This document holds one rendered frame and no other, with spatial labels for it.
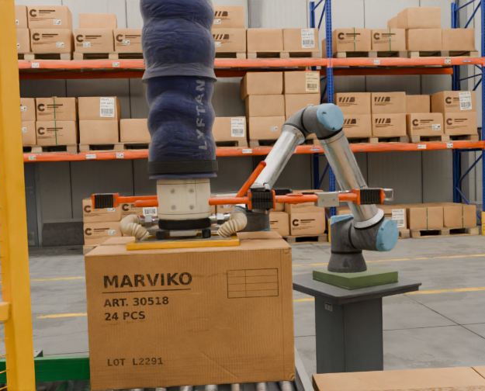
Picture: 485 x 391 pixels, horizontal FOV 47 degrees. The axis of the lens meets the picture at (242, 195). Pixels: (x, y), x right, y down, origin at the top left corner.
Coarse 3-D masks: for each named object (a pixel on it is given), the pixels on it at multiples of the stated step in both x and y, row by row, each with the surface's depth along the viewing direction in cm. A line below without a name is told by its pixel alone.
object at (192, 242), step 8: (160, 232) 168; (208, 232) 169; (136, 240) 168; (144, 240) 167; (152, 240) 167; (160, 240) 167; (168, 240) 167; (176, 240) 167; (184, 240) 167; (192, 240) 167; (200, 240) 167; (208, 240) 167; (216, 240) 166; (224, 240) 166; (232, 240) 166; (128, 248) 165; (136, 248) 165; (144, 248) 165; (152, 248) 165; (160, 248) 165; (168, 248) 165
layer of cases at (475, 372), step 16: (448, 368) 207; (464, 368) 206; (480, 368) 206; (320, 384) 195; (336, 384) 195; (352, 384) 195; (368, 384) 194; (384, 384) 194; (400, 384) 193; (416, 384) 193; (432, 384) 192; (448, 384) 192; (464, 384) 191; (480, 384) 191
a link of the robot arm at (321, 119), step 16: (304, 112) 236; (320, 112) 228; (336, 112) 231; (304, 128) 238; (320, 128) 231; (336, 128) 230; (320, 144) 239; (336, 144) 234; (336, 160) 237; (352, 160) 238; (336, 176) 243; (352, 176) 239; (352, 208) 247; (368, 208) 245; (352, 224) 253; (368, 224) 246; (384, 224) 246; (352, 240) 257; (368, 240) 250; (384, 240) 246
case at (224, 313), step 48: (240, 240) 178; (96, 288) 160; (144, 288) 160; (192, 288) 161; (240, 288) 162; (288, 288) 162; (96, 336) 160; (144, 336) 161; (192, 336) 162; (240, 336) 162; (288, 336) 163; (96, 384) 161; (144, 384) 162; (192, 384) 162
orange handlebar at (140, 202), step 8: (120, 200) 203; (128, 200) 203; (136, 200) 203; (144, 200) 180; (152, 200) 176; (216, 200) 177; (224, 200) 177; (232, 200) 177; (240, 200) 177; (248, 200) 177; (280, 200) 178; (288, 200) 178; (296, 200) 178; (304, 200) 178; (312, 200) 179; (344, 200) 180
